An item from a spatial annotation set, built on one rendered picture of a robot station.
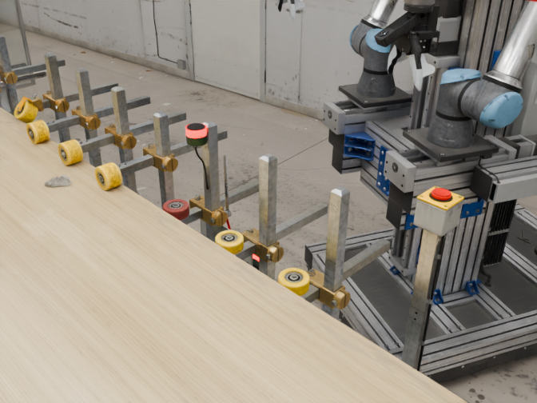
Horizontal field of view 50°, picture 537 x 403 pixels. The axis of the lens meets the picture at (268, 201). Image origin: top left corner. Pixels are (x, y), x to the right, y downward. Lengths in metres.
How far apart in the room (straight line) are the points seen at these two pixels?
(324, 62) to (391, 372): 3.67
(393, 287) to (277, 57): 2.84
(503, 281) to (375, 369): 1.62
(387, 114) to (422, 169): 0.52
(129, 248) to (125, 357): 0.41
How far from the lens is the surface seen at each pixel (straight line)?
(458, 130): 1.93
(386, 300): 2.56
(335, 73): 4.68
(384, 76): 2.32
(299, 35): 4.82
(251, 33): 5.16
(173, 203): 1.80
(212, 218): 1.82
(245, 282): 1.47
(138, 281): 1.51
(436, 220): 1.23
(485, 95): 1.82
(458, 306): 2.61
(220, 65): 5.50
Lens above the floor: 1.81
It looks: 30 degrees down
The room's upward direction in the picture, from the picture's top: 1 degrees clockwise
